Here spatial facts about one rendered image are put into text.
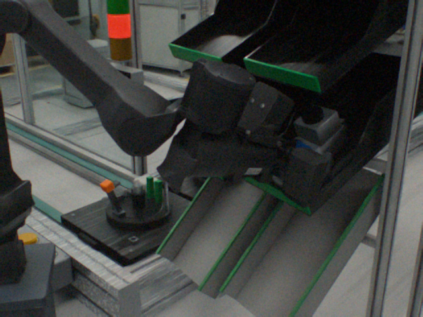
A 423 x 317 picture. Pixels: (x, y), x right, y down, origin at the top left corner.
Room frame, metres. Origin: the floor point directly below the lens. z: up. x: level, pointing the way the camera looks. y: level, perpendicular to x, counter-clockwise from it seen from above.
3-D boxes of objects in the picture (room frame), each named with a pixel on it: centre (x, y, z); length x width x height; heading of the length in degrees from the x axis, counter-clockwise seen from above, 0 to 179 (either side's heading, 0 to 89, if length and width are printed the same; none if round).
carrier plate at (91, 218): (0.98, 0.16, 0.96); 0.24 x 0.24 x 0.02; 46
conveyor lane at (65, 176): (1.21, 0.36, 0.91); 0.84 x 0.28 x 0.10; 46
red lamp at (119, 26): (1.20, 0.21, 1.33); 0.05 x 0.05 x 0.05
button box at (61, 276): (0.89, 0.37, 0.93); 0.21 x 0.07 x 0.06; 46
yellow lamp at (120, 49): (1.20, 0.21, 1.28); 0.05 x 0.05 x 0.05
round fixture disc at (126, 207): (0.98, 0.16, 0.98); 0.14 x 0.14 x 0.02
